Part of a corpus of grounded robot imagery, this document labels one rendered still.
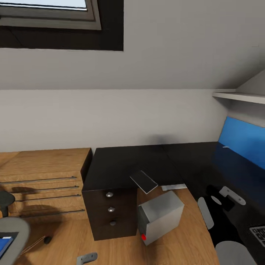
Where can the notebook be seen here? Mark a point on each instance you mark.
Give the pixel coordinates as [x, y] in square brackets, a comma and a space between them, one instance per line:
[144, 181]

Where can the folder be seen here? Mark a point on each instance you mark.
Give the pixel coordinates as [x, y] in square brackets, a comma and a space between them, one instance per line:
[4, 243]

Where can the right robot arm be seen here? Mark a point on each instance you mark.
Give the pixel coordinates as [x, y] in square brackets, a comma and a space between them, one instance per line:
[229, 247]

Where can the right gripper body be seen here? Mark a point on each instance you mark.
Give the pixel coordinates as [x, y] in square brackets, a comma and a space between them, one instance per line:
[228, 204]

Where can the swivel chair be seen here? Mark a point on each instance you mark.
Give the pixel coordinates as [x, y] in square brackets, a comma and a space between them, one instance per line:
[17, 228]

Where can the cabinet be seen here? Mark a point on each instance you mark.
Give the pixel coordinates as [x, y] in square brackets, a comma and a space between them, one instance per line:
[47, 184]
[112, 214]

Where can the keyboard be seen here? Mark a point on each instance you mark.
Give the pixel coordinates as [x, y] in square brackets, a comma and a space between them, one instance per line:
[259, 233]

